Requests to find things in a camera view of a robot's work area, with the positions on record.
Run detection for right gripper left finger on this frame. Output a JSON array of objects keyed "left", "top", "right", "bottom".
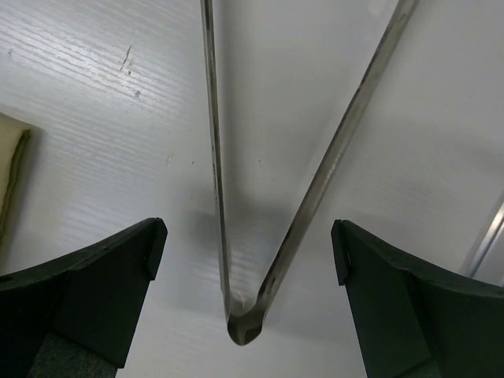
[{"left": 1, "top": 218, "right": 168, "bottom": 377}]

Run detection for aluminium frame rail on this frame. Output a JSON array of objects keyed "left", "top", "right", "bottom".
[{"left": 465, "top": 196, "right": 503, "bottom": 278}]

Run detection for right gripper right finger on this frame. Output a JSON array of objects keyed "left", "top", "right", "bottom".
[{"left": 331, "top": 220, "right": 503, "bottom": 377}]

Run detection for blue beige placemat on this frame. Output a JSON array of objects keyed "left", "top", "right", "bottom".
[{"left": 1, "top": 113, "right": 32, "bottom": 239}]

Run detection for metal serving tongs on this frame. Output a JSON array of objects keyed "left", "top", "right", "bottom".
[{"left": 201, "top": 1, "right": 417, "bottom": 346}]

